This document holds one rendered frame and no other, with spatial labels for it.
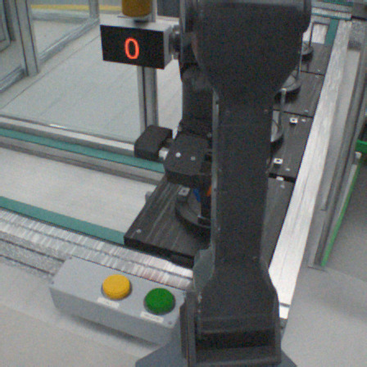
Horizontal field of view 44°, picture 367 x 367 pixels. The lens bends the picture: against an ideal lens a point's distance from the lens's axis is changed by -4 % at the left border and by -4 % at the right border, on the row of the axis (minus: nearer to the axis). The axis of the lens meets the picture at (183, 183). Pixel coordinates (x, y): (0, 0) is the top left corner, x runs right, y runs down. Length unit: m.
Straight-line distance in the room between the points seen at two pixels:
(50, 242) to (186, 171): 0.32
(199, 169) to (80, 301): 0.29
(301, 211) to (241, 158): 0.54
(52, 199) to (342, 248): 0.56
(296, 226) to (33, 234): 0.46
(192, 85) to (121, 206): 0.41
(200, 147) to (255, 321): 0.26
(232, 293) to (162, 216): 0.43
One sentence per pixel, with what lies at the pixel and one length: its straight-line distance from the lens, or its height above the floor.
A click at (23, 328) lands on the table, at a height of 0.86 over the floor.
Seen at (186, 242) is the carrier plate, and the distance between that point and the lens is 0.76.
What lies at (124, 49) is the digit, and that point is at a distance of 0.84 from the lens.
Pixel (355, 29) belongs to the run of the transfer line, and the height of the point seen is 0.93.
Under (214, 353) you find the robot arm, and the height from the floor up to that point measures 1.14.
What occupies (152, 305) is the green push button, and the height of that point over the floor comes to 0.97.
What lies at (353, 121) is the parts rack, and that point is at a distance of 0.71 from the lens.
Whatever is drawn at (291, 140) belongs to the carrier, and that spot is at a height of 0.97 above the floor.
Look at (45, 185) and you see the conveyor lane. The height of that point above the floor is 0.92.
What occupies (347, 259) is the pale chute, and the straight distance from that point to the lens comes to 0.73.
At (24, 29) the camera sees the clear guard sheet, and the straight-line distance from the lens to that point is 1.03.
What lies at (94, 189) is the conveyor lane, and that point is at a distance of 0.96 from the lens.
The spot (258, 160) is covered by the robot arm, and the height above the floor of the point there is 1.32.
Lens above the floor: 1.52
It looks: 39 degrees down
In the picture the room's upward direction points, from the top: straight up
